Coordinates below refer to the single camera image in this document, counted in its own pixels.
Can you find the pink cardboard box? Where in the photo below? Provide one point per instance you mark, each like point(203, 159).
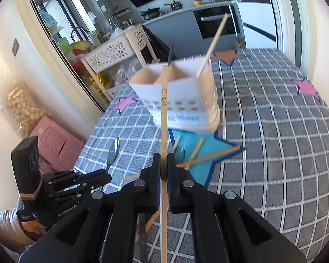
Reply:
point(56, 145)

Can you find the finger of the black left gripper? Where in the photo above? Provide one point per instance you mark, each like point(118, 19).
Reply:
point(69, 184)

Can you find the wooden chopstick on star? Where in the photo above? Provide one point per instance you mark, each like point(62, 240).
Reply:
point(196, 149)
point(209, 157)

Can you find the bag of round snacks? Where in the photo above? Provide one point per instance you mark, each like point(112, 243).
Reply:
point(20, 109)

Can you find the grey checked tablecloth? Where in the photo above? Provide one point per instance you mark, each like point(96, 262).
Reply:
point(283, 172)

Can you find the white perforated storage rack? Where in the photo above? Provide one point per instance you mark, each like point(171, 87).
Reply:
point(129, 43)

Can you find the white plastic utensil caddy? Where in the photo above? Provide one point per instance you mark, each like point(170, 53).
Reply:
point(192, 98)

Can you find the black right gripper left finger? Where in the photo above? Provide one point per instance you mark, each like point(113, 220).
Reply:
point(99, 227)

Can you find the left hand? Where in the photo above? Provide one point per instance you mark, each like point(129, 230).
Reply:
point(33, 229)

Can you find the printed wooden chopstick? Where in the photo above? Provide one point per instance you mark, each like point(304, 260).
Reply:
point(163, 162)

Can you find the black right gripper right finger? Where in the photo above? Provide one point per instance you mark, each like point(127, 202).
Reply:
point(224, 227)

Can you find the black built-in oven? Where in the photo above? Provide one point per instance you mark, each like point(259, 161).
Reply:
point(209, 19)

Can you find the light wooden chopstick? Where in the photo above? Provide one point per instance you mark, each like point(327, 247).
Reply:
point(213, 44)

